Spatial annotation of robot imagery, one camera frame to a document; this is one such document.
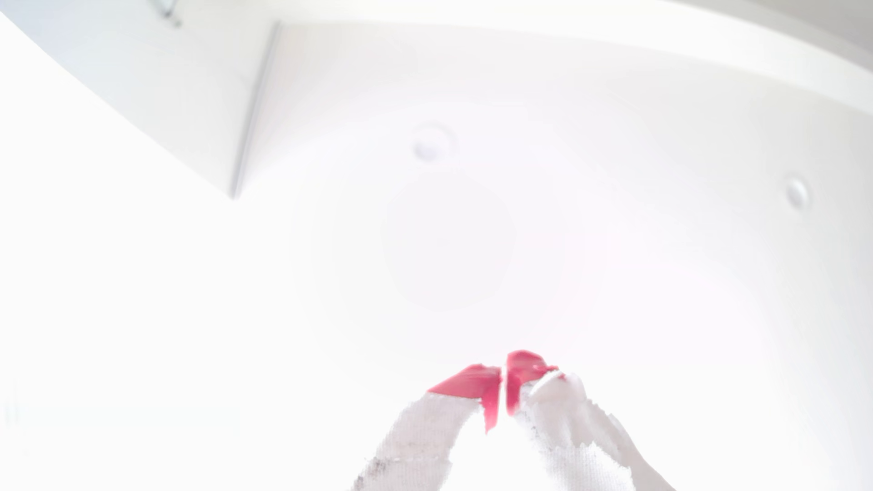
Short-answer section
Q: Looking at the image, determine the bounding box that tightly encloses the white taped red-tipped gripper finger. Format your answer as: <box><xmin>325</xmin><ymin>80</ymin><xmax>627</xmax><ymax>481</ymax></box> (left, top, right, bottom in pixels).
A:
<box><xmin>506</xmin><ymin>350</ymin><xmax>677</xmax><ymax>491</ymax></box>
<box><xmin>351</xmin><ymin>363</ymin><xmax>503</xmax><ymax>491</ymax></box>

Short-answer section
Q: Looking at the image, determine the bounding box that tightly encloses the round ceiling light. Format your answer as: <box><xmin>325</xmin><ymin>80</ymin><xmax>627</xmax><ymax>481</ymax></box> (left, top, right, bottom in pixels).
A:
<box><xmin>783</xmin><ymin>176</ymin><xmax>813</xmax><ymax>212</ymax></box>

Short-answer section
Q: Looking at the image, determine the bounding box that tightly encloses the small grey ceiling fixture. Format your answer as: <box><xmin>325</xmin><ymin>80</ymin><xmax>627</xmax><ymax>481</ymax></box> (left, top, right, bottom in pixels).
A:
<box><xmin>150</xmin><ymin>0</ymin><xmax>184</xmax><ymax>28</ymax></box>

